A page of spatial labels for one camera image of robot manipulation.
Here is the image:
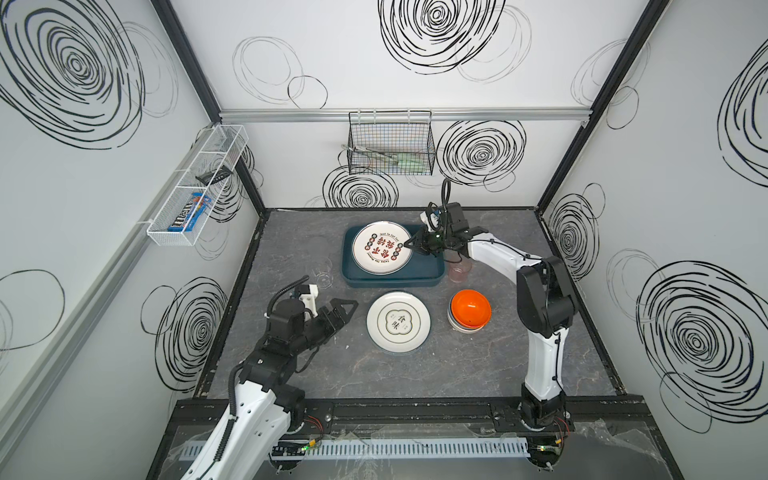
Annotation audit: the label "green item in basket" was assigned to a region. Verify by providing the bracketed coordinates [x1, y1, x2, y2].
[394, 152, 431, 174]

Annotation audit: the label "blue candy packet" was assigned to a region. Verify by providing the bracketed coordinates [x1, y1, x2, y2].
[167, 192, 211, 233]

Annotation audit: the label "white plate black emblem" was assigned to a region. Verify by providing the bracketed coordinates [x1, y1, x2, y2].
[366, 291, 431, 353]

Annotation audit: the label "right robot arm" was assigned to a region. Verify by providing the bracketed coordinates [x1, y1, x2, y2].
[405, 202, 579, 431]

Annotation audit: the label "pink transparent cup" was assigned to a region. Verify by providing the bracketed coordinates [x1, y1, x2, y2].
[447, 259, 473, 283]

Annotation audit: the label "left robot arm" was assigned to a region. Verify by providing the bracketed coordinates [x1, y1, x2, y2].
[183, 276, 359, 479]

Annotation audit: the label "orange bowl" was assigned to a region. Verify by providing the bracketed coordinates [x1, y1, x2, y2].
[449, 289, 492, 325]

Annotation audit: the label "metal tongs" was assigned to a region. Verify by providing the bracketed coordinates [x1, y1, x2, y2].
[341, 144, 399, 164]

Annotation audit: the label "white plate red characters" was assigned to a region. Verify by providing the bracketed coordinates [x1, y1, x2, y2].
[351, 221, 412, 276]

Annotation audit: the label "white slotted cable duct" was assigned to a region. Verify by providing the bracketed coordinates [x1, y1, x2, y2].
[178, 437, 532, 463]

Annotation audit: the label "black mounting rail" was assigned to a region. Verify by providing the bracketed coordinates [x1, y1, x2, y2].
[170, 395, 652, 434]

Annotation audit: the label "black wire basket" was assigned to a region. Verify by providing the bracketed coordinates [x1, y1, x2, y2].
[344, 109, 437, 176]

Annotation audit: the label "white wire shelf basket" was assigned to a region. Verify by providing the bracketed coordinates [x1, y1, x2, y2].
[147, 124, 248, 247]

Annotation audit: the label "black remote control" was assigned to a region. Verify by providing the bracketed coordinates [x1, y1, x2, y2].
[195, 165, 232, 187]

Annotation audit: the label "teal plastic bin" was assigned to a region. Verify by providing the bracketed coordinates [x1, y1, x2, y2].
[341, 221, 445, 288]

